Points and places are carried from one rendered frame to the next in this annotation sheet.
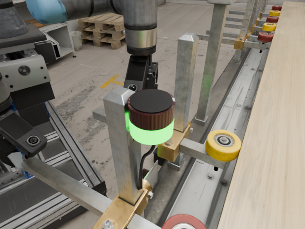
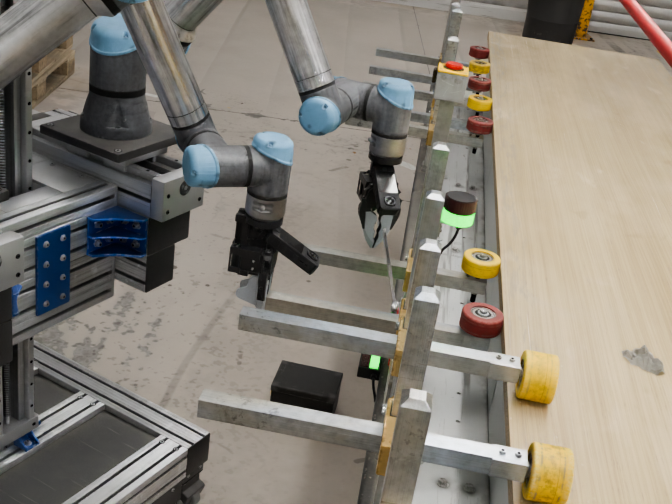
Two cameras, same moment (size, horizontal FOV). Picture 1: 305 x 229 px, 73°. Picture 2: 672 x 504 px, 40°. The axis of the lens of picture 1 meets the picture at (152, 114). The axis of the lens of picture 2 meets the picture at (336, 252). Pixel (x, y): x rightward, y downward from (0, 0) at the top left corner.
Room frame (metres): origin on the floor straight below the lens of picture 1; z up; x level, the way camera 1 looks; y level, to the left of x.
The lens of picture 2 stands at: (-1.14, 0.87, 1.74)
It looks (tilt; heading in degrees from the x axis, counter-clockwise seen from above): 26 degrees down; 335
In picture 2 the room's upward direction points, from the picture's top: 9 degrees clockwise
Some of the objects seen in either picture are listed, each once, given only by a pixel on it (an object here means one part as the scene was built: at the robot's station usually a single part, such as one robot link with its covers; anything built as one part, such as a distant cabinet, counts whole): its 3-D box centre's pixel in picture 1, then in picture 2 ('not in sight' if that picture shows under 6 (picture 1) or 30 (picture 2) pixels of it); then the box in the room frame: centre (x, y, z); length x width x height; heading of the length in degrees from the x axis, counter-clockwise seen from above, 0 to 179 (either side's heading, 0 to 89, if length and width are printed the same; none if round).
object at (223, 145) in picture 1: (219, 154); (477, 278); (0.36, -0.17, 0.85); 0.08 x 0.08 x 0.11
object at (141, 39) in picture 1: (140, 36); (386, 144); (0.50, 0.03, 1.11); 0.08 x 0.08 x 0.05
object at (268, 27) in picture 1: (267, 32); (477, 113); (1.46, -0.78, 0.85); 0.08 x 0.08 x 0.11
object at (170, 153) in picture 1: (175, 137); (417, 269); (0.44, -0.07, 0.84); 0.14 x 0.06 x 0.05; 151
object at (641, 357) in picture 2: not in sight; (645, 356); (-0.05, -0.27, 0.91); 0.09 x 0.07 x 0.02; 176
